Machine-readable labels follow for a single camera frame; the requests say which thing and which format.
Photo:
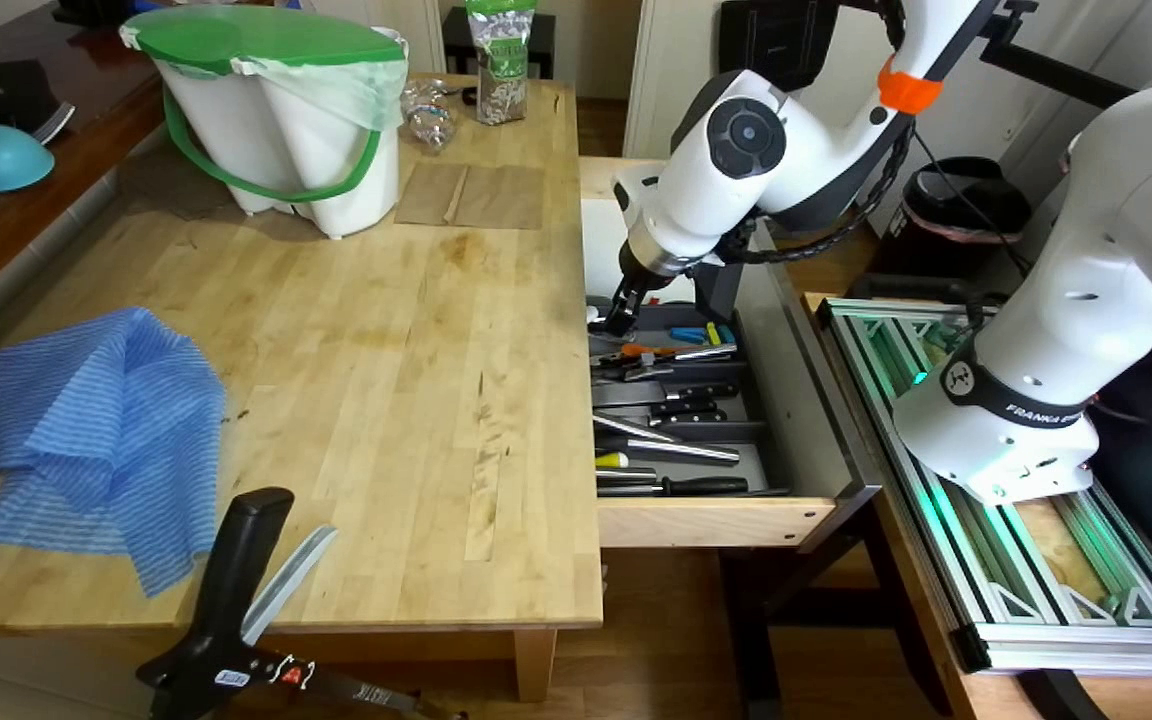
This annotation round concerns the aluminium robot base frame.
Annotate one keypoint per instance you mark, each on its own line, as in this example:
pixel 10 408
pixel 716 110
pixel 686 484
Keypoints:
pixel 1003 534

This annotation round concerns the black waste bin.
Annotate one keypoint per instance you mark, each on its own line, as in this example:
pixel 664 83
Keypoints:
pixel 967 202

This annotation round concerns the yellow tipped metal tool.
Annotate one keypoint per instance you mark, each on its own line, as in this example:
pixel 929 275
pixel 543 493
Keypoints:
pixel 657 448

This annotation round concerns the grey cutlery tray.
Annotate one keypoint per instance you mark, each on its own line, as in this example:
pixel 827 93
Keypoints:
pixel 739 442

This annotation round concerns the blue plastic utensil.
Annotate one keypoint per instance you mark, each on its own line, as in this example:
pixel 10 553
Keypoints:
pixel 688 333

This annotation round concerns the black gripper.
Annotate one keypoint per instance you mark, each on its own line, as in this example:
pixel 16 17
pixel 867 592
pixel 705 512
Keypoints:
pixel 634 277

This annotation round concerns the dark wood veneer board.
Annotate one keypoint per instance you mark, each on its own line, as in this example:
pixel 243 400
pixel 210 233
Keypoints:
pixel 510 197
pixel 425 193

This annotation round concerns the blue cloth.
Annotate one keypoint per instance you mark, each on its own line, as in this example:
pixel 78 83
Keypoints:
pixel 99 424

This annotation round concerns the black camera clamp stand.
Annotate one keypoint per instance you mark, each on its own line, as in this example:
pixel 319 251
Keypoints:
pixel 228 585

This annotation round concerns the green bucket lid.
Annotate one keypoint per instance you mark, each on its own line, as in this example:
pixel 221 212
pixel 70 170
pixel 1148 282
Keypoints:
pixel 268 36

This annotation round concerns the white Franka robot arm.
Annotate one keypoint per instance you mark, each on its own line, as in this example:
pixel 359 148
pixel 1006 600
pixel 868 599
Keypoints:
pixel 1081 306

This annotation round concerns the white green-lidded container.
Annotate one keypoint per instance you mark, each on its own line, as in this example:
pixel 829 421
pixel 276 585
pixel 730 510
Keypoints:
pixel 298 146

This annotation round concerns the dark wood side table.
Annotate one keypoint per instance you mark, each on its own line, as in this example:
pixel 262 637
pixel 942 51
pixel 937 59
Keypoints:
pixel 16 226

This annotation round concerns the wooden drawer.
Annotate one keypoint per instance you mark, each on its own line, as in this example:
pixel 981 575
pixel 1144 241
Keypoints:
pixel 711 520

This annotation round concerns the clear glass jar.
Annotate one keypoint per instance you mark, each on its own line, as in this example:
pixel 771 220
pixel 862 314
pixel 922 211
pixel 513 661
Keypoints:
pixel 431 119

